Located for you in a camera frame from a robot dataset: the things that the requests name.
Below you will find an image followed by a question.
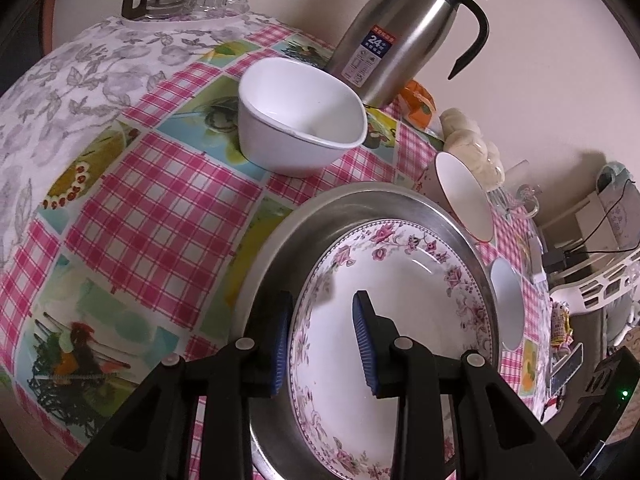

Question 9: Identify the floral pink rimmed plate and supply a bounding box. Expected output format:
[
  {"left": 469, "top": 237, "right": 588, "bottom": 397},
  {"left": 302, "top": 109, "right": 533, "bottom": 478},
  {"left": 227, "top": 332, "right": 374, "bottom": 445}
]
[{"left": 288, "top": 218, "right": 499, "bottom": 479}]

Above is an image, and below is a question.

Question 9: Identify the stainless steel round tray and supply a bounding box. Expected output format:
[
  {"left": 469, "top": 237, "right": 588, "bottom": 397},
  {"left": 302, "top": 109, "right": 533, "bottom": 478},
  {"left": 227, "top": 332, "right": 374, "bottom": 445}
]
[{"left": 230, "top": 182, "right": 500, "bottom": 479}]

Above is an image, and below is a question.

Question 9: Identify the light blue bowl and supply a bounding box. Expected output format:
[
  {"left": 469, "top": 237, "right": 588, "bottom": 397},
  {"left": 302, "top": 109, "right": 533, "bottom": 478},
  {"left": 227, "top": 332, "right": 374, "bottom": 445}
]
[{"left": 489, "top": 258, "right": 525, "bottom": 351}]

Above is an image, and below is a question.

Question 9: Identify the strawberry pattern bowl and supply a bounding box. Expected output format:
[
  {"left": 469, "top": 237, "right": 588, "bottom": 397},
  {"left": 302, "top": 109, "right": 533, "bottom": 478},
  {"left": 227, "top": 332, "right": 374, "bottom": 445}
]
[{"left": 413, "top": 152, "right": 495, "bottom": 243}]

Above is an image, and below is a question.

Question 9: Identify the pink checkered fruit tablecloth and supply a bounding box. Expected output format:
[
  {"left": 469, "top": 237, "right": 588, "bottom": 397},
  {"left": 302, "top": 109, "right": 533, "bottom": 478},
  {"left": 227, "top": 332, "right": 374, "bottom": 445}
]
[{"left": 0, "top": 24, "right": 561, "bottom": 480}]

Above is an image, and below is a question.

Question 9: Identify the colourful candy roll pack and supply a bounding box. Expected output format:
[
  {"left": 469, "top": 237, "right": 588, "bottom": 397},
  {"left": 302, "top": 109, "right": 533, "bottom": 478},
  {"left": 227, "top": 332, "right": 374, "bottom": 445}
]
[{"left": 550, "top": 301, "right": 573, "bottom": 356}]

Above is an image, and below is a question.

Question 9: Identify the smartphone with dark screen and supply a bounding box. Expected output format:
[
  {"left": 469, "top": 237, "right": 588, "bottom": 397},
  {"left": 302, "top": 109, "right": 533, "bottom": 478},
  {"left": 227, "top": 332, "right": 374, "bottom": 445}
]
[{"left": 549, "top": 342, "right": 585, "bottom": 398}]

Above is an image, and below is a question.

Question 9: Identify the black power adapter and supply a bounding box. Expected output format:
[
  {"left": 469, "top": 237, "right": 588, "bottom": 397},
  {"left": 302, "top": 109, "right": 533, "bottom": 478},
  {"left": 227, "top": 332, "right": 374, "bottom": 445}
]
[{"left": 541, "top": 248, "right": 570, "bottom": 274}]

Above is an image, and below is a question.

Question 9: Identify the clear glass mug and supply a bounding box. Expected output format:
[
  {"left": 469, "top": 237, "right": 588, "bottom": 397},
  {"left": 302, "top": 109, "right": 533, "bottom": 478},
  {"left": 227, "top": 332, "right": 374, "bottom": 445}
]
[{"left": 488, "top": 159, "right": 541, "bottom": 219}]

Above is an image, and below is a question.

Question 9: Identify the white lattice chair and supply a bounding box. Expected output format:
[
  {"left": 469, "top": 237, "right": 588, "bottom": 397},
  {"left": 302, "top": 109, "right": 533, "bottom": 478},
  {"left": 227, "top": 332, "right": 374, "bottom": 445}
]
[{"left": 550, "top": 248, "right": 639, "bottom": 315}]

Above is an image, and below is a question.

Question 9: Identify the bag of white buns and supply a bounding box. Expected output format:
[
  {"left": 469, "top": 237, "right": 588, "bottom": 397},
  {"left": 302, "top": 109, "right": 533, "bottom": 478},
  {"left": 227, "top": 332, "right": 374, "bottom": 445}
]
[{"left": 439, "top": 107, "right": 506, "bottom": 192}]

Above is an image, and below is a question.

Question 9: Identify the small white bowl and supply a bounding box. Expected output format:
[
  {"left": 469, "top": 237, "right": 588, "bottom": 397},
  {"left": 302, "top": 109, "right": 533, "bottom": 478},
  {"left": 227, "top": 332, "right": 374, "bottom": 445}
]
[{"left": 238, "top": 58, "right": 368, "bottom": 178}]

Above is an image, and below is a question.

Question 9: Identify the orange snack packet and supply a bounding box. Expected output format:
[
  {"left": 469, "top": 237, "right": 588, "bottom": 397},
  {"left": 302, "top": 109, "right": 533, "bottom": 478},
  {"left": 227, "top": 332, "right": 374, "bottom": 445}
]
[{"left": 397, "top": 79, "right": 437, "bottom": 131}]

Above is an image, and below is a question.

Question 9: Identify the paper bag on chair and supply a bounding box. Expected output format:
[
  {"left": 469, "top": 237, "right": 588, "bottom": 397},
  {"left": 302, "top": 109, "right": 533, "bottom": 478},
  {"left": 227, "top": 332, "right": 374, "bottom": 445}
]
[{"left": 596, "top": 162, "right": 640, "bottom": 249}]

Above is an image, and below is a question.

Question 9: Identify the stainless steel thermos jug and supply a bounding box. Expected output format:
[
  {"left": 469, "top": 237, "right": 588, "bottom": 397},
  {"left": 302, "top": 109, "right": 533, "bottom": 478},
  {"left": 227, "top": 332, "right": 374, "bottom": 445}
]
[{"left": 326, "top": 0, "right": 489, "bottom": 108}]

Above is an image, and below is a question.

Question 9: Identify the grey floral under cloth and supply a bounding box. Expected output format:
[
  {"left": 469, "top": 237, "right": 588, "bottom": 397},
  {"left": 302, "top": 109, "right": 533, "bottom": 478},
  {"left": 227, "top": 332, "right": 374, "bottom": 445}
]
[{"left": 1, "top": 12, "right": 273, "bottom": 264}]

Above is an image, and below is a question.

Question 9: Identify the black charger cable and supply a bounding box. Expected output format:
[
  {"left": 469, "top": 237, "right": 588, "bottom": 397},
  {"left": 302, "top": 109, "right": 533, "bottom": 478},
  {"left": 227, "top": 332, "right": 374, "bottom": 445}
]
[{"left": 562, "top": 173, "right": 637, "bottom": 256}]

